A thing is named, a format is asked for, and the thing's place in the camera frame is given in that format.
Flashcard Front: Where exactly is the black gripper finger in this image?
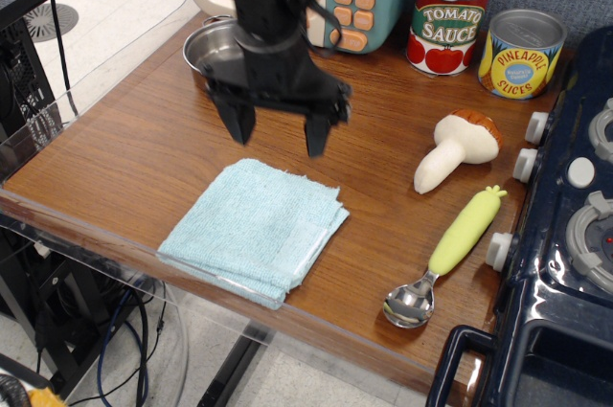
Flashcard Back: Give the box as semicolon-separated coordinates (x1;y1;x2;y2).
305;115;331;158
212;92;256;145

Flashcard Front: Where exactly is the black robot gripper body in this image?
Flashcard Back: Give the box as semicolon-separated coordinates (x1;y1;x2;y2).
207;29;352;124

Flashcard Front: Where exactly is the light blue cloth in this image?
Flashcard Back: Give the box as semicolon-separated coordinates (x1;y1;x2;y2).
157;159;349;310

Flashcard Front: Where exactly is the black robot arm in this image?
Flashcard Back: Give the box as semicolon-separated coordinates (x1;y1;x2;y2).
197;0;352;157

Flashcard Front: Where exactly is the stainless steel pot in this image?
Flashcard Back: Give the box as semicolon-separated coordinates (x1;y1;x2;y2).
183;15;246;91

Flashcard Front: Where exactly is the plush toy mushroom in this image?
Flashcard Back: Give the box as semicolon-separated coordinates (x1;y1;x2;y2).
414;109;503;194

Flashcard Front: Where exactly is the tomato sauce can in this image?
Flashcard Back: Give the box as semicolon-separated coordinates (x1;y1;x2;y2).
406;0;488;76

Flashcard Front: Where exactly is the round floor vent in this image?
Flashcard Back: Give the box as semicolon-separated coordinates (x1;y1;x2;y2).
24;3;79;38

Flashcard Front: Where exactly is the pineapple slices can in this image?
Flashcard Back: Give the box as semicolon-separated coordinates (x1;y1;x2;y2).
478;9;567;101

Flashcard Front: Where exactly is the black table leg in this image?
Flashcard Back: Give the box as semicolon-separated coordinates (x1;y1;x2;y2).
196;325;269;407

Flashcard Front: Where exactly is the dark blue toy stove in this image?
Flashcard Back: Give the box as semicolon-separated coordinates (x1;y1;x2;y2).
427;27;612;406

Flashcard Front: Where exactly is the green handled metal spoon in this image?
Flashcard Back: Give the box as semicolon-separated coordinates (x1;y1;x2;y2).
382;185;508;328

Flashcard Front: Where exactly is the blue floor cable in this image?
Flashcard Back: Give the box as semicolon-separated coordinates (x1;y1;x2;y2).
95;287;150;407

